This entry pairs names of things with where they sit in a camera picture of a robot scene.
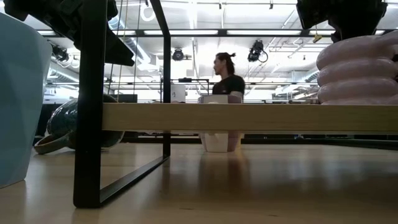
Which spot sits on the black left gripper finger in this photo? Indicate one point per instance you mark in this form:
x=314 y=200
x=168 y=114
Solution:
x=119 y=46

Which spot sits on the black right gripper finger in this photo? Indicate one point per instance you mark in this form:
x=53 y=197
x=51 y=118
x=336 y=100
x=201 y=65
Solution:
x=312 y=12
x=357 y=15

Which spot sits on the ribbed mauve mug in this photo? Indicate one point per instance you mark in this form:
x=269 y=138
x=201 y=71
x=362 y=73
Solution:
x=357 y=71

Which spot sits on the yellow hanging tag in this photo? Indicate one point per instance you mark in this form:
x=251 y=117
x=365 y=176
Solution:
x=317 y=38

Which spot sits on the black hanging ceiling device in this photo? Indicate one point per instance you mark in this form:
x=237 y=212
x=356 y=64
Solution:
x=178 y=54
x=256 y=51
x=59 y=53

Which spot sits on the black monitor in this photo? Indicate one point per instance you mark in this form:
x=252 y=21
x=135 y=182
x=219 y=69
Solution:
x=126 y=98

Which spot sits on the black overhead beam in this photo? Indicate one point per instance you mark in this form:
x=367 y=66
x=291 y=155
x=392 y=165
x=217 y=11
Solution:
x=264 y=32

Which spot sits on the white box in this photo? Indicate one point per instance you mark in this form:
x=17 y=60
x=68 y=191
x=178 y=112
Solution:
x=178 y=93

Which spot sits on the light blue mug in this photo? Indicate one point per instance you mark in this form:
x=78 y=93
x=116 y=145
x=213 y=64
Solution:
x=21 y=102

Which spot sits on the person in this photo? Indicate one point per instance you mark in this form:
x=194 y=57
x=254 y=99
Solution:
x=228 y=85

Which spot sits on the wooden shelf black frame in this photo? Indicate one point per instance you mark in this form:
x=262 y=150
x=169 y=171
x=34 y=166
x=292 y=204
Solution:
x=248 y=116

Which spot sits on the black aluminium rig frame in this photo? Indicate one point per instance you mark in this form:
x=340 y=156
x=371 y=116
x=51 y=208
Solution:
x=280 y=140

